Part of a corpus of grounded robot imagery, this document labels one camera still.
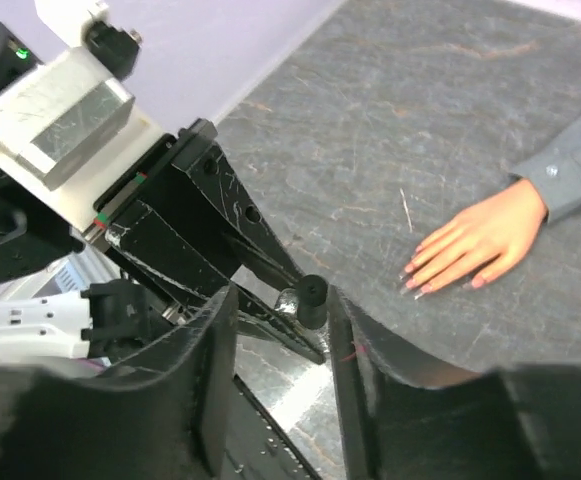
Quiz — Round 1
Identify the mannequin hand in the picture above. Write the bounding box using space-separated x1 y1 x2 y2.
401 180 547 298

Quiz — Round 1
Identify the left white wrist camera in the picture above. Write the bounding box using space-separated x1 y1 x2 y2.
0 1 164 233

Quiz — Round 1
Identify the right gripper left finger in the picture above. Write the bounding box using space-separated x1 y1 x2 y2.
0 286 238 479

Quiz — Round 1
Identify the nail polish bottle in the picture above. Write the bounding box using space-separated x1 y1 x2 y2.
274 274 329 330

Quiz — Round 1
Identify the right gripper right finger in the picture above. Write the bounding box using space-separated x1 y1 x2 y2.
327 288 581 479

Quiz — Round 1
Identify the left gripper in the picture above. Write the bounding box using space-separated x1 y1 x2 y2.
89 118 325 364

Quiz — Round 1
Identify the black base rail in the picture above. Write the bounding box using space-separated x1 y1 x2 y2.
220 376 321 480

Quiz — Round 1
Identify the grey shirt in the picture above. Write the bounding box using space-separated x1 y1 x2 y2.
510 116 581 221

